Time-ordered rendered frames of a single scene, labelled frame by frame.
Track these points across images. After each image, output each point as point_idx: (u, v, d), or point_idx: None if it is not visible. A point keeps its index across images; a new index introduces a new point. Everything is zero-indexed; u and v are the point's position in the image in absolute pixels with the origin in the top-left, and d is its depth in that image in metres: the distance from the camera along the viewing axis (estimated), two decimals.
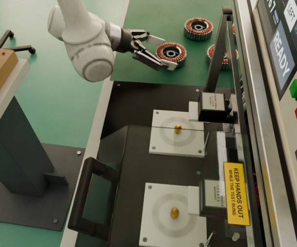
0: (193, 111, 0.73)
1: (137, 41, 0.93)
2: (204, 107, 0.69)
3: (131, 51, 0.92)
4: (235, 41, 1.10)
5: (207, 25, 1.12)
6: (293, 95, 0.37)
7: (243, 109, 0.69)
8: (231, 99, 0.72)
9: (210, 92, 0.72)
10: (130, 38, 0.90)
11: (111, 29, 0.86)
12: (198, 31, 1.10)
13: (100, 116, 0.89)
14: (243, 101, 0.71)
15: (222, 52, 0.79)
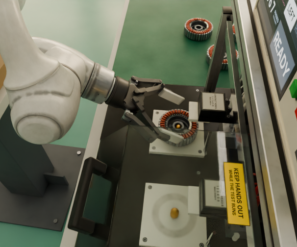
0: (193, 111, 0.73)
1: (136, 98, 0.71)
2: (204, 107, 0.69)
3: (123, 109, 0.70)
4: (235, 41, 1.10)
5: (207, 25, 1.12)
6: (293, 95, 0.37)
7: (243, 109, 0.69)
8: (231, 99, 0.72)
9: (210, 92, 0.72)
10: (124, 94, 0.68)
11: (97, 79, 0.65)
12: (198, 31, 1.10)
13: (100, 116, 0.89)
14: (243, 101, 0.71)
15: (222, 52, 0.79)
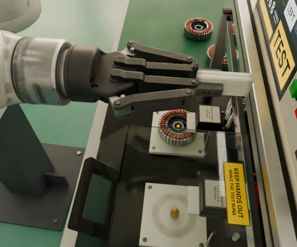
0: (190, 123, 0.77)
1: (114, 70, 0.36)
2: (201, 119, 0.73)
3: (101, 100, 0.36)
4: (235, 41, 1.10)
5: (207, 25, 1.12)
6: (293, 95, 0.37)
7: None
8: (226, 111, 0.76)
9: (207, 105, 0.76)
10: (86, 70, 0.35)
11: (25, 61, 0.34)
12: (198, 31, 1.10)
13: (100, 116, 0.89)
14: None
15: (222, 52, 0.79)
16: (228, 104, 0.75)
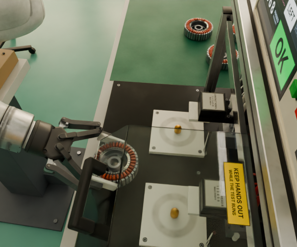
0: (193, 111, 0.73)
1: (60, 144, 0.62)
2: (204, 107, 0.69)
3: (45, 158, 0.62)
4: (235, 41, 1.10)
5: (207, 25, 1.12)
6: (293, 95, 0.37)
7: (243, 109, 0.69)
8: (231, 99, 0.72)
9: (210, 92, 0.72)
10: (43, 142, 0.60)
11: (8, 128, 0.56)
12: (198, 31, 1.10)
13: (100, 116, 0.89)
14: (243, 101, 0.71)
15: (222, 52, 0.79)
16: None
